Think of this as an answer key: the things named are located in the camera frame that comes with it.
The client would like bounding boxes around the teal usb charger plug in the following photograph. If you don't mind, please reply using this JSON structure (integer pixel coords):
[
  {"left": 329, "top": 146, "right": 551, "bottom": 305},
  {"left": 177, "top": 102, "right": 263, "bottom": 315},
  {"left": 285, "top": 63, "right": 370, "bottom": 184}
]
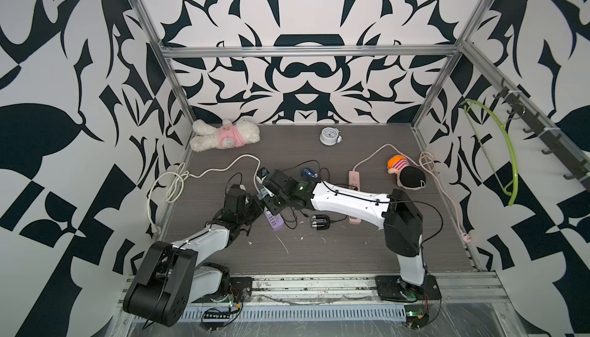
[{"left": 258, "top": 187, "right": 269, "bottom": 200}]

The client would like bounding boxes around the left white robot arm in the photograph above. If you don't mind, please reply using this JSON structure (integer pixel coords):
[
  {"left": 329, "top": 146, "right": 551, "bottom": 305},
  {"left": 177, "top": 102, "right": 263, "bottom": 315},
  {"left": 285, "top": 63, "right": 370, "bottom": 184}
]
[{"left": 123, "top": 184, "right": 264, "bottom": 327}]

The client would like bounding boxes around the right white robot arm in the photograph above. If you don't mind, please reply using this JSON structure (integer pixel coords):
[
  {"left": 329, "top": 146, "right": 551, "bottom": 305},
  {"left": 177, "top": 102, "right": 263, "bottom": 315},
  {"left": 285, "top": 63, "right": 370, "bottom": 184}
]
[{"left": 257, "top": 168, "right": 426, "bottom": 287}]

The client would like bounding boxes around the purple power strip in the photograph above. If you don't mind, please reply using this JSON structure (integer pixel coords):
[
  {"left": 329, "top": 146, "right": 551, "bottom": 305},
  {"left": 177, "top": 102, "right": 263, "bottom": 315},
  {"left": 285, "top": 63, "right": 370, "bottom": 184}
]
[{"left": 264, "top": 210, "right": 284, "bottom": 232}]

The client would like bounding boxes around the pink power strip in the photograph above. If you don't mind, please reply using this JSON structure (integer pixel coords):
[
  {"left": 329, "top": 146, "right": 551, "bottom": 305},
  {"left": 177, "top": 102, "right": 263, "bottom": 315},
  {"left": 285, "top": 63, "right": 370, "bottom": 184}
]
[{"left": 348, "top": 170, "right": 362, "bottom": 225}]

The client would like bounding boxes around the small white alarm clock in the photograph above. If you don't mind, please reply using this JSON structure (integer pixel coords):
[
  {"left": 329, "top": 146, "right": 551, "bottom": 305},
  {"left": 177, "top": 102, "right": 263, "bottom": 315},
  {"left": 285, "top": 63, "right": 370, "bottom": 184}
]
[{"left": 319, "top": 127, "right": 343, "bottom": 147}]

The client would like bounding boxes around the white plush toy pink outfit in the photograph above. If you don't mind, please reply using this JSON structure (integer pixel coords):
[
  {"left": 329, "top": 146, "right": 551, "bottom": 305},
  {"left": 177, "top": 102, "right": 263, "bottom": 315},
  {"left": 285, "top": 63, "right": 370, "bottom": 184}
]
[{"left": 190, "top": 119, "right": 261, "bottom": 152}]

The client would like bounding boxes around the green plastic hanger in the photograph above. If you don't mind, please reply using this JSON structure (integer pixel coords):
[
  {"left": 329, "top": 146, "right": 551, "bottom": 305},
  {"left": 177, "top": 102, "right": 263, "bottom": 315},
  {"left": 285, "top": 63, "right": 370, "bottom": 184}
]
[{"left": 461, "top": 99, "right": 520, "bottom": 206}]

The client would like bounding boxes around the white power strip cable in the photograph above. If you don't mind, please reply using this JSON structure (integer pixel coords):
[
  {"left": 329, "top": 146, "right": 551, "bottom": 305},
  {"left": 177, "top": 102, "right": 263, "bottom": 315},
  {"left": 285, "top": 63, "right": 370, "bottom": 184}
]
[{"left": 146, "top": 153, "right": 264, "bottom": 237}]

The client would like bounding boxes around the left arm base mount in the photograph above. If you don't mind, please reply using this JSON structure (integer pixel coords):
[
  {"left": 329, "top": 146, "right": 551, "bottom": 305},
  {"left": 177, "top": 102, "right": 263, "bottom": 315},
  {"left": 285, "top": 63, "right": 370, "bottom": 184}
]
[{"left": 188, "top": 263, "right": 254, "bottom": 303}]

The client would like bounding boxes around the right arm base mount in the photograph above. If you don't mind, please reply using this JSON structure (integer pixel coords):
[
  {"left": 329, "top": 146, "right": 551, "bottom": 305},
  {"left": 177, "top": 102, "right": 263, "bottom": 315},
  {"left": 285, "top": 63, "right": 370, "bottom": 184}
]
[{"left": 375, "top": 273, "right": 442, "bottom": 303}]

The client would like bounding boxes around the pink power strip cable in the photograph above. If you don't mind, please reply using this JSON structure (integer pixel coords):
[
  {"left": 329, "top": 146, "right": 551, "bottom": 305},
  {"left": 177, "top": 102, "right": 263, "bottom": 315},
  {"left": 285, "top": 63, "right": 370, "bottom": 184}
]
[{"left": 352, "top": 143, "right": 473, "bottom": 244}]

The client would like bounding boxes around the aluminium frame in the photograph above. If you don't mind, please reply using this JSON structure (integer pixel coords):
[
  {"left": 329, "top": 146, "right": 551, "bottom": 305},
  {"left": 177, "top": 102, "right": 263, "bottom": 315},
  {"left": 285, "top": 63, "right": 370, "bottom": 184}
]
[{"left": 114, "top": 0, "right": 590, "bottom": 292}]

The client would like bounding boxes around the black wall hook rack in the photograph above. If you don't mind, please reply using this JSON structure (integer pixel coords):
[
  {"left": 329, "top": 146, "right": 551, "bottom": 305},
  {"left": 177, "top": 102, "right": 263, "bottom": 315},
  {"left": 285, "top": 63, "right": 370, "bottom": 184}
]
[{"left": 494, "top": 78, "right": 589, "bottom": 191}]

